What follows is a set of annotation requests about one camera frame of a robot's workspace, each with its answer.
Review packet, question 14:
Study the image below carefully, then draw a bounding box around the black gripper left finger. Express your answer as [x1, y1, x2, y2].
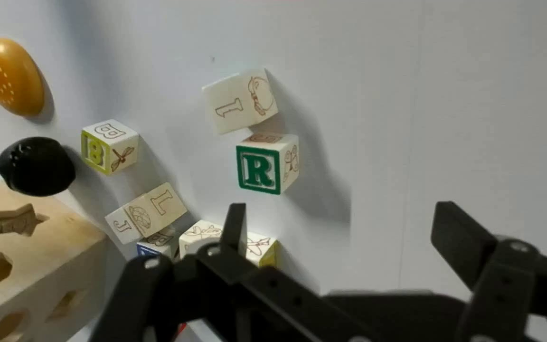
[90, 203, 326, 342]

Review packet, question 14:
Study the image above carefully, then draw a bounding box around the wooden shape sorter box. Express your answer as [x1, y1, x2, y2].
[0, 184, 107, 342]

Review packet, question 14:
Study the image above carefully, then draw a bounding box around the wooden block blue letter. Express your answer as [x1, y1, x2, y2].
[138, 235, 179, 258]

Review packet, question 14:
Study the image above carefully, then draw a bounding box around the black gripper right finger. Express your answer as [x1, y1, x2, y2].
[432, 201, 547, 342]

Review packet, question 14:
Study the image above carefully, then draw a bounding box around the black round toy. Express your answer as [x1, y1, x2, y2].
[0, 136, 77, 195]

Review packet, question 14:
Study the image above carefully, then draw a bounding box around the wooden block yellow side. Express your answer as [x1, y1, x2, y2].
[246, 233, 280, 267]

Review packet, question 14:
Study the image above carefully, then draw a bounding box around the yellow dome toy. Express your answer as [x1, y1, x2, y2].
[0, 35, 46, 115]

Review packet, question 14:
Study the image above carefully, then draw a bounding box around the wooden block yellow-green B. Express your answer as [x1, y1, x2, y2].
[81, 119, 141, 174]

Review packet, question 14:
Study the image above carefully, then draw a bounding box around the wooden block green R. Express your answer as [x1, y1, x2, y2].
[236, 132, 301, 195]

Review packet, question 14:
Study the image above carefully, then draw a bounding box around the wooden block letter I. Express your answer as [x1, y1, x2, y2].
[202, 68, 280, 132]

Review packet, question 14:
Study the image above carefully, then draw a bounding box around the long wooden block L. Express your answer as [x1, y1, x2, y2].
[105, 182, 187, 242]

